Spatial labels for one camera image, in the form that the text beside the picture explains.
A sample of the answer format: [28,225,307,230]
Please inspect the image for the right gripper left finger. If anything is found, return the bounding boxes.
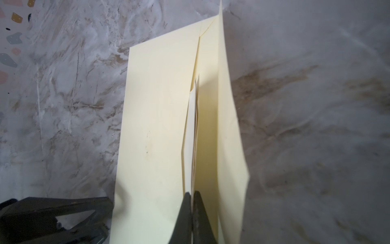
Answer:
[169,192,193,244]

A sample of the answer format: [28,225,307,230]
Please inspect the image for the beige letter paper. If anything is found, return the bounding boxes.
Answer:
[182,77,199,194]

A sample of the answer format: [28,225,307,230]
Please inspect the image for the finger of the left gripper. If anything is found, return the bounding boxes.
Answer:
[1,197,113,232]
[21,223,109,244]

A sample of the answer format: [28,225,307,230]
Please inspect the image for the cream envelope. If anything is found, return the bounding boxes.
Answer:
[110,12,249,244]

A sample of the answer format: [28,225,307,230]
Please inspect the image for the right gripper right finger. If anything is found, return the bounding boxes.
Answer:
[193,191,217,244]

